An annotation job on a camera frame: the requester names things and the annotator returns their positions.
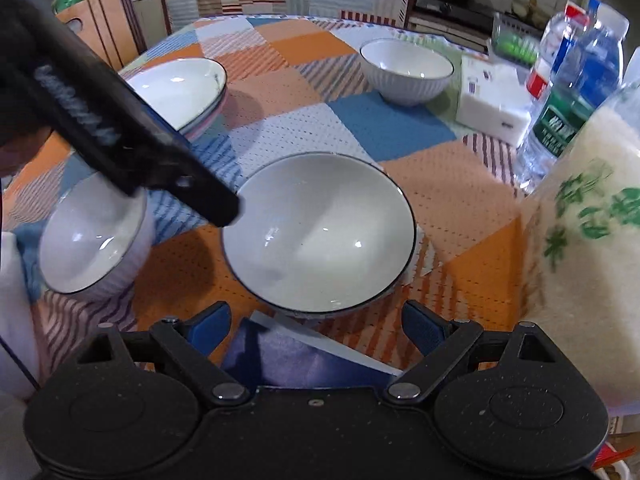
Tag blue label water bottle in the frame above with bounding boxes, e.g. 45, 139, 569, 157
549, 2, 629, 129

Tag wooden chair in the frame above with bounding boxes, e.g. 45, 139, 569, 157
56, 0, 146, 70

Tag white tissue pack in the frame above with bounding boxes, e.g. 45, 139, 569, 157
456, 55, 530, 148

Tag clear container green items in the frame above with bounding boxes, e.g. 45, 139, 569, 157
490, 12, 541, 68

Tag green label water bottle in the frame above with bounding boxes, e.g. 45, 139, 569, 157
514, 88, 593, 194

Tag rice bag green print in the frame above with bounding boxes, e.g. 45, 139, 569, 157
522, 82, 639, 416

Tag colourful checked tablecloth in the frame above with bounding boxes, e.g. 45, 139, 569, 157
3, 16, 522, 380

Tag red cap water bottle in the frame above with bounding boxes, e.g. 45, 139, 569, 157
525, 0, 589, 107

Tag white ribbed bowl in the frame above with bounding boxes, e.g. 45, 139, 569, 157
38, 174, 155, 302
221, 152, 418, 318
359, 38, 454, 107

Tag white oval plate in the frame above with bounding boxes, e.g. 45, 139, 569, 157
127, 58, 228, 142

